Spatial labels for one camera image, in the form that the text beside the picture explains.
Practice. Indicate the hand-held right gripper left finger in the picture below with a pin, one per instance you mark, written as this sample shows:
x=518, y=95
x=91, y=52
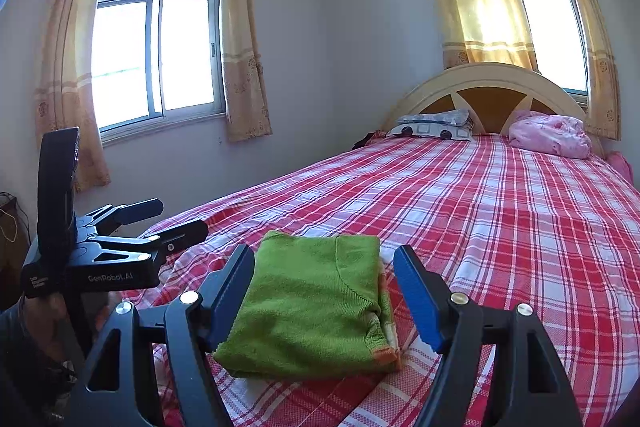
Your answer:
x=235, y=292

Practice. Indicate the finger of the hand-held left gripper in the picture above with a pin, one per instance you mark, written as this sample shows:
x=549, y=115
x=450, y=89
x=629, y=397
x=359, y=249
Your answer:
x=137, y=211
x=180, y=234

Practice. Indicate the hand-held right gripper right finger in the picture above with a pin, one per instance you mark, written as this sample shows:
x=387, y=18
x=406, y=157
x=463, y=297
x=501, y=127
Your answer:
x=420, y=302

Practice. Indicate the green orange striped knit sweater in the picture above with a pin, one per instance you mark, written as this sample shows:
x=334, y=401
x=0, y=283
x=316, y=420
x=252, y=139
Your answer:
x=310, y=307

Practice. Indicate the person's left forearm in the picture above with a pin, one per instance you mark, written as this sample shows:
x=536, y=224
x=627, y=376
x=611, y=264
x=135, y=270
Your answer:
x=25, y=357

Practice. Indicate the brown wooden cabinet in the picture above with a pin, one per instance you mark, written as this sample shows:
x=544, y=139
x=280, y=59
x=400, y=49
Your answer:
x=11, y=257

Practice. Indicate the bed with red plaid sheet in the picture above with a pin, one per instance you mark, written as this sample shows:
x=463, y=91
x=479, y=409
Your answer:
x=500, y=232

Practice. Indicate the dark cloth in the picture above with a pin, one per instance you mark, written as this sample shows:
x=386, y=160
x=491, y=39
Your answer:
x=369, y=141

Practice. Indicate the large sliding window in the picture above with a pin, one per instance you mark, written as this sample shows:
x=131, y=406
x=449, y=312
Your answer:
x=160, y=37

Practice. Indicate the grey patterned pillow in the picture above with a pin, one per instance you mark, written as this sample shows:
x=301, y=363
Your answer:
x=435, y=126

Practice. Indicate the pink pillow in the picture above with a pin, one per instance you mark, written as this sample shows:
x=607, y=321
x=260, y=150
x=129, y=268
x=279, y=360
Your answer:
x=550, y=134

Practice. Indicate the cream arched wooden headboard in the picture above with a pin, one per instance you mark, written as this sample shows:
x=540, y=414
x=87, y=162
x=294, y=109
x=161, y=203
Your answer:
x=495, y=99

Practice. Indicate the pink cloth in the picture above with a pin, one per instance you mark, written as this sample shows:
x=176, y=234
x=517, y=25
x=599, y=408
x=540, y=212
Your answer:
x=620, y=167

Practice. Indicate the window behind headboard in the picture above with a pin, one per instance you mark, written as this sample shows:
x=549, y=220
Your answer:
x=550, y=27

